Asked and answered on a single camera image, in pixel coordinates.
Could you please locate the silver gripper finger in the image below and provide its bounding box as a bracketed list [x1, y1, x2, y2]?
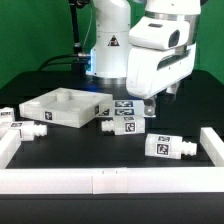
[144, 97, 156, 116]
[166, 82, 180, 100]

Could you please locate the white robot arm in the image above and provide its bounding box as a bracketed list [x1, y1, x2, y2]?
[86, 0, 201, 116]

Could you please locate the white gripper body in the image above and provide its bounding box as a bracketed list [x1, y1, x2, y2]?
[126, 16, 196, 99]

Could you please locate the white square table top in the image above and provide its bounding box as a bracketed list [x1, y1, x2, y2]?
[19, 88, 113, 128]

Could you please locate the black cable at base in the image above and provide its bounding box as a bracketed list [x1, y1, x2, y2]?
[38, 53, 92, 72]

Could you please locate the white U-shaped fence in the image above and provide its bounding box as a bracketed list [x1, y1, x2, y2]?
[0, 130, 224, 194]

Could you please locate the black vertical pole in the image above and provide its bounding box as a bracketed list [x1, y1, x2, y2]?
[68, 0, 83, 74]

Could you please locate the white marker sheet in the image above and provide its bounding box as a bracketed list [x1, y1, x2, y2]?
[99, 100, 146, 118]

